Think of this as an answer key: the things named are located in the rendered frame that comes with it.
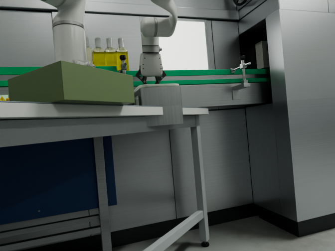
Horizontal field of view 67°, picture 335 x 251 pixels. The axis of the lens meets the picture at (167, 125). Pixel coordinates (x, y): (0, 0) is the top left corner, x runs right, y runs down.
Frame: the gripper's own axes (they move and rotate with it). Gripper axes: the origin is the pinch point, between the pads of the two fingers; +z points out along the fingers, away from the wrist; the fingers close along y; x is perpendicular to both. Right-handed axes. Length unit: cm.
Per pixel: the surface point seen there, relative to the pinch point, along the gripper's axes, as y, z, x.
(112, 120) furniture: 22.2, 7.9, 29.6
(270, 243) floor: -58, 82, 24
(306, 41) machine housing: -89, -23, 2
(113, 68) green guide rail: 15.9, -8.1, -7.0
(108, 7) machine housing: 12, -41, -43
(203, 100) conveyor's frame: -32.0, 8.9, -8.9
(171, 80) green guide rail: -15.5, -1.6, -14.1
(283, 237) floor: -68, 82, 22
